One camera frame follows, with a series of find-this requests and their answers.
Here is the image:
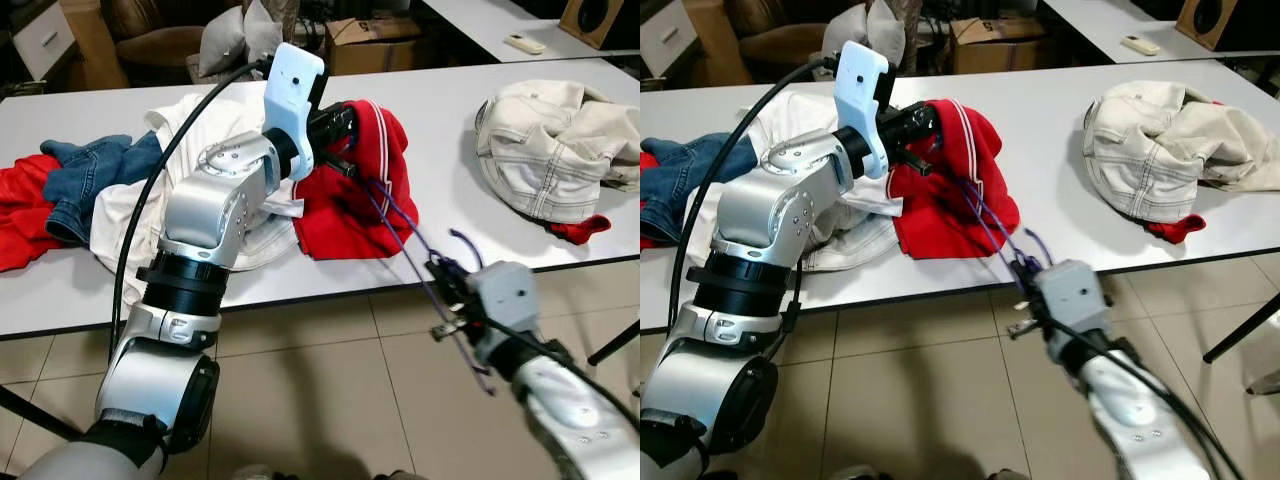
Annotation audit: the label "brown armchair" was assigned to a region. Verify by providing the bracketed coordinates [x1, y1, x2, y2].
[100, 0, 211, 66]
[725, 0, 831, 66]

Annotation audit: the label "plain red cloth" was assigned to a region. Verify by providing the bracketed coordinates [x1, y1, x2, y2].
[640, 150, 663, 251]
[0, 153, 79, 273]

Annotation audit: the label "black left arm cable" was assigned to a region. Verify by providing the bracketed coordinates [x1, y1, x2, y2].
[108, 58, 276, 363]
[668, 55, 843, 336]

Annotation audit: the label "wooden speaker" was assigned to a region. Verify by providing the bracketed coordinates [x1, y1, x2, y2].
[558, 0, 628, 51]
[1175, 0, 1243, 51]

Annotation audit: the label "wooden cabinet with white drawer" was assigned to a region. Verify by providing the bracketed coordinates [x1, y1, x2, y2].
[640, 0, 751, 86]
[0, 0, 131, 96]

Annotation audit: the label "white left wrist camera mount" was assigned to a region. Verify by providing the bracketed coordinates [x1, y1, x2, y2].
[262, 42, 327, 183]
[835, 40, 893, 181]

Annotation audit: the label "grey cushion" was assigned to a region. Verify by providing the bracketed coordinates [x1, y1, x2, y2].
[820, 0, 908, 71]
[195, 0, 286, 81]

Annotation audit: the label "purple wire hanger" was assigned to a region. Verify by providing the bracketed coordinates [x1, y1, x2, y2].
[955, 175, 1056, 276]
[355, 175, 498, 396]

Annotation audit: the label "blue denim jeans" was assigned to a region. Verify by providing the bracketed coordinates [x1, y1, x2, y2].
[40, 130, 166, 246]
[640, 135, 763, 248]

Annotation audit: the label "white denim jeans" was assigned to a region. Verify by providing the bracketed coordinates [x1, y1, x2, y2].
[1082, 80, 1280, 223]
[472, 78, 641, 223]

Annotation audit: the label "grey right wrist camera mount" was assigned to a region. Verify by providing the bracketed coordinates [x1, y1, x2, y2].
[1032, 260, 1108, 351]
[465, 262, 541, 353]

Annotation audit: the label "red garment with white stripes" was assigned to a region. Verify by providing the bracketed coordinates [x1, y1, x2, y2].
[290, 98, 421, 261]
[885, 98, 1021, 259]

